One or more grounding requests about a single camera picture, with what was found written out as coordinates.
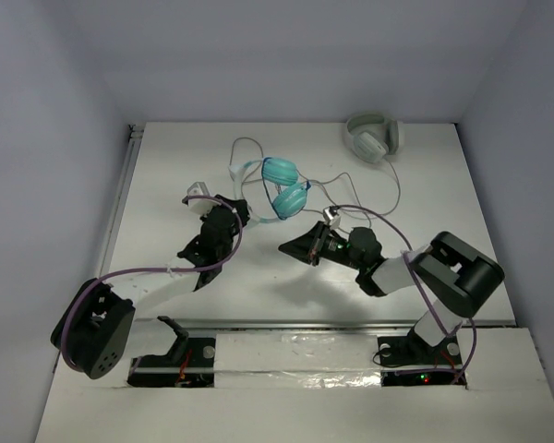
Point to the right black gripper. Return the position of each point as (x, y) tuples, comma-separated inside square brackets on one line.
[(309, 246)]

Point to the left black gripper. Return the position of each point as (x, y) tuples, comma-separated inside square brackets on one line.
[(231, 212)]

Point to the teal cat ear headphones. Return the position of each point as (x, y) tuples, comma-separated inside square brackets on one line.
[(286, 193)]

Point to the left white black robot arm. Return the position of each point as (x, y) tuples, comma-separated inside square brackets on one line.
[(93, 332)]

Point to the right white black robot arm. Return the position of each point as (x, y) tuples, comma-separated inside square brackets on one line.
[(454, 278)]

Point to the white grey headphones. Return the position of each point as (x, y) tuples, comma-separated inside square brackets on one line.
[(373, 137)]

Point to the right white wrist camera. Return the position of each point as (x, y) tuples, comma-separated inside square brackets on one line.
[(332, 217)]

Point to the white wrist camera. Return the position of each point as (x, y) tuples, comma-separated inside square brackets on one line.
[(197, 199), (332, 217)]

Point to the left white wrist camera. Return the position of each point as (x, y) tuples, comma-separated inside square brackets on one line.
[(197, 199)]

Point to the metal base rail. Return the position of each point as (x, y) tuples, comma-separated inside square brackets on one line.
[(297, 359)]

